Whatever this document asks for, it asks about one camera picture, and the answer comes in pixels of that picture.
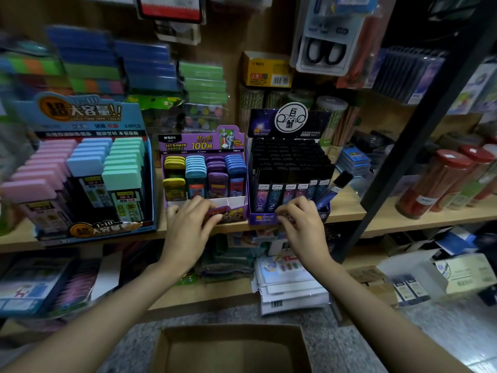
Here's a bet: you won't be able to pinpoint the yellow carton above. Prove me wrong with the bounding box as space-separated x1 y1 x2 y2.
239 50 294 89

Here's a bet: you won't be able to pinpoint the person's right hand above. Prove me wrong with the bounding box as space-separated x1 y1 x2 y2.
275 196 335 275

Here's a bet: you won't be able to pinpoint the stack of white packets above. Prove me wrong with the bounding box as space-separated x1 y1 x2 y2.
252 256 331 315

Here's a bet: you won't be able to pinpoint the person's left hand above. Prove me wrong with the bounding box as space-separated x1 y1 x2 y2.
159 195 225 280

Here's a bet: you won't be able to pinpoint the red cylinder containers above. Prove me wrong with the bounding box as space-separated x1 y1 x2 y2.
396 144 497 221

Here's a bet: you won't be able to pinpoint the wooden shelf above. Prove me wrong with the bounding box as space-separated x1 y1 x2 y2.
0 0 497 347

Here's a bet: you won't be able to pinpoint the person's right forearm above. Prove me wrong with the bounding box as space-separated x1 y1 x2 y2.
311 256 471 373

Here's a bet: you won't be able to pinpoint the stack of green packets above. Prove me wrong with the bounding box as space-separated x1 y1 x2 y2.
179 60 230 106

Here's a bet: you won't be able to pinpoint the person's left forearm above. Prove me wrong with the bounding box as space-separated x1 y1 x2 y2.
0 260 191 373

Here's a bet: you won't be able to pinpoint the stack of multicoloured packets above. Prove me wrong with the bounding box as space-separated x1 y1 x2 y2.
0 38 67 98

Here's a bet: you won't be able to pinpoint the black red hanging package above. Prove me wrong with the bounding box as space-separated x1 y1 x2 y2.
134 0 207 24

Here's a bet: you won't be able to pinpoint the blue display box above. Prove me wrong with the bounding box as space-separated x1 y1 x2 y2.
11 91 158 247

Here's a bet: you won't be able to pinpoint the row of dark blue refills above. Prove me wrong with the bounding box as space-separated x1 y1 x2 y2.
373 46 447 106

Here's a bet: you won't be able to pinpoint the heap of green teal packs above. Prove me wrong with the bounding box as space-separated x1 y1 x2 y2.
194 237 261 283

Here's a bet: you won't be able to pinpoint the hanging white blister package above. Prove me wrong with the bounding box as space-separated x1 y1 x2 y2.
295 0 393 77

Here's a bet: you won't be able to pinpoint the stack of blue packets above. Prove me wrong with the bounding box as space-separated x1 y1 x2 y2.
47 24 183 94

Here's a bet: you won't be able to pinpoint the black and white display box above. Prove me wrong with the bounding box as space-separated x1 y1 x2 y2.
247 102 337 226

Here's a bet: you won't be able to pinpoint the brown cardboard box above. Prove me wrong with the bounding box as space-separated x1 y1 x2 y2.
150 324 313 373

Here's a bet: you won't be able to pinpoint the small open brown carton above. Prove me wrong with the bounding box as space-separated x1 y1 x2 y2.
334 264 397 327

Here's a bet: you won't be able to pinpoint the purple display box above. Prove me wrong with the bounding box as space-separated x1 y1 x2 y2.
159 124 250 224

